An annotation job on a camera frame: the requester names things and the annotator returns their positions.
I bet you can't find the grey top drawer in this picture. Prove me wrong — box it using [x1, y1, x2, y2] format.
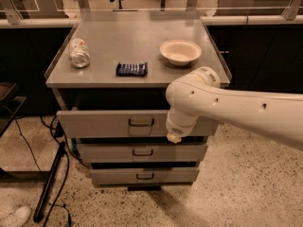
[56, 109, 220, 139]

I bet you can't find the grey drawer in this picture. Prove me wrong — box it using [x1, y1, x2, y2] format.
[78, 144, 207, 163]
[56, 109, 220, 139]
[90, 167, 199, 185]

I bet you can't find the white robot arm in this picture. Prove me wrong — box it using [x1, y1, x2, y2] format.
[166, 67, 303, 150]

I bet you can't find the grey bottom drawer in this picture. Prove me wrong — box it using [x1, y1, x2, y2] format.
[90, 167, 199, 185]

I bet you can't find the grey middle drawer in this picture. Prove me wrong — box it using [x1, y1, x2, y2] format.
[78, 144, 207, 163]

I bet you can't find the grey metal drawer cabinet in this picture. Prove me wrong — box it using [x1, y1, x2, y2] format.
[46, 11, 231, 187]

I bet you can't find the blue snack bar wrapper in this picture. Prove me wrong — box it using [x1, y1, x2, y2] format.
[116, 62, 148, 77]

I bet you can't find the white paper bowl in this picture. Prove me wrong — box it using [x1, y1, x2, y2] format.
[160, 40, 202, 66]

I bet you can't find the black desk leg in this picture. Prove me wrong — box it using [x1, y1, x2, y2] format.
[33, 142, 65, 222]

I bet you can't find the black side table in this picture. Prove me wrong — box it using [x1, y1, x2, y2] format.
[0, 82, 27, 137]

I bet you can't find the white shoe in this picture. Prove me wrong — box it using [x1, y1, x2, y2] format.
[0, 206, 31, 227]

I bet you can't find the black floor cable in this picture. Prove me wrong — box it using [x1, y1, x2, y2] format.
[12, 115, 89, 227]

